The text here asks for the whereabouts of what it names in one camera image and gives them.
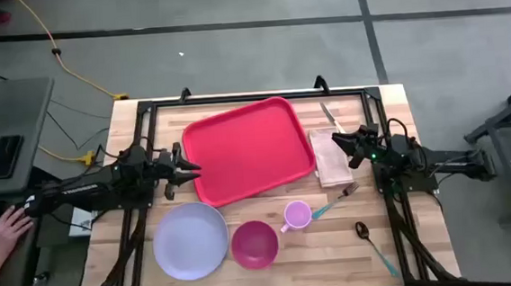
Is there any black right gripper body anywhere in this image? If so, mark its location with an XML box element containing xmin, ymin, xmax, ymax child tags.
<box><xmin>346</xmin><ymin>123</ymin><xmax>389</xmax><ymax>170</ymax></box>

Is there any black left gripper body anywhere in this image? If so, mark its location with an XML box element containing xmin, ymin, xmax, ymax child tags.
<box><xmin>149</xmin><ymin>142</ymin><xmax>187</xmax><ymax>202</ymax></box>

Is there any beige napkin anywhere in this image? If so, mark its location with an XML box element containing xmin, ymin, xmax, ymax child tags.
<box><xmin>307</xmin><ymin>126</ymin><xmax>355</xmax><ymax>190</ymax></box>

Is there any fork with teal handle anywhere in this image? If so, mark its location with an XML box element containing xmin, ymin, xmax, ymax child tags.
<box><xmin>308</xmin><ymin>181</ymin><xmax>363</xmax><ymax>221</ymax></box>

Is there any lavender plastic plate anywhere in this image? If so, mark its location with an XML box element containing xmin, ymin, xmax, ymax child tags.
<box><xmin>150</xmin><ymin>199</ymin><xmax>233</xmax><ymax>284</ymax></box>

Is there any spoon with teal handle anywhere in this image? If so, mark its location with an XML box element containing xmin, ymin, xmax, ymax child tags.
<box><xmin>354</xmin><ymin>218</ymin><xmax>400</xmax><ymax>281</ymax></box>

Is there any pink plastic mug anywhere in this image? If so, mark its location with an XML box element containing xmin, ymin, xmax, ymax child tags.
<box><xmin>278</xmin><ymin>199</ymin><xmax>315</xmax><ymax>234</ymax></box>

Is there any magenta plastic bowl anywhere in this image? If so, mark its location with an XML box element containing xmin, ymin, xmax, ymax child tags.
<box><xmin>229</xmin><ymin>219</ymin><xmax>282</xmax><ymax>273</ymax></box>

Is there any red plastic tray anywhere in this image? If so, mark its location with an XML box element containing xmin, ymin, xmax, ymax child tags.
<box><xmin>179</xmin><ymin>94</ymin><xmax>319</xmax><ymax>210</ymax></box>

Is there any white box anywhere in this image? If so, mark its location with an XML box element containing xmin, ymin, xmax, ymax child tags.
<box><xmin>67</xmin><ymin>205</ymin><xmax>105</xmax><ymax>238</ymax></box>

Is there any grey metal cart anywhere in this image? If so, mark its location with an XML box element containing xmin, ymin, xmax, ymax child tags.
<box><xmin>460</xmin><ymin>76</ymin><xmax>511</xmax><ymax>229</ymax></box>

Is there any black smartphone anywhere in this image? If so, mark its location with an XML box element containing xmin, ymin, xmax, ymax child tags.
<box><xmin>0</xmin><ymin>134</ymin><xmax>28</xmax><ymax>180</ymax></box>

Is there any grey side desk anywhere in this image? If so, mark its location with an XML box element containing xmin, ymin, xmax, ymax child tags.
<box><xmin>0</xmin><ymin>75</ymin><xmax>69</xmax><ymax>286</ymax></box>

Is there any desk caster wheel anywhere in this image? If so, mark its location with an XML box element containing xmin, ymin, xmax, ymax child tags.
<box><xmin>32</xmin><ymin>270</ymin><xmax>53</xmax><ymax>286</ymax></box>

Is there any person's hand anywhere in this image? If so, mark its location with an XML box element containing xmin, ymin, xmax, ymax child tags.
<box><xmin>0</xmin><ymin>203</ymin><xmax>37</xmax><ymax>261</ymax></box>

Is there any knife with wooden handle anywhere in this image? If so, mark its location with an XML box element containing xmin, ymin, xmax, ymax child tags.
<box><xmin>318</xmin><ymin>100</ymin><xmax>346</xmax><ymax>136</ymax></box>

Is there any yellow cord with splitter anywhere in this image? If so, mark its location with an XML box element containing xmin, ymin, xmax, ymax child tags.
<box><xmin>37</xmin><ymin>139</ymin><xmax>98</xmax><ymax>171</ymax></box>

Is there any black metal table frame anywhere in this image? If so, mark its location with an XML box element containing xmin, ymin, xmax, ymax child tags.
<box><xmin>65</xmin><ymin>66</ymin><xmax>464</xmax><ymax>286</ymax></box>

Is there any yellow extension cord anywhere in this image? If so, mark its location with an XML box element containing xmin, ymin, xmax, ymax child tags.
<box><xmin>14</xmin><ymin>0</ymin><xmax>130</xmax><ymax>109</ymax></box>

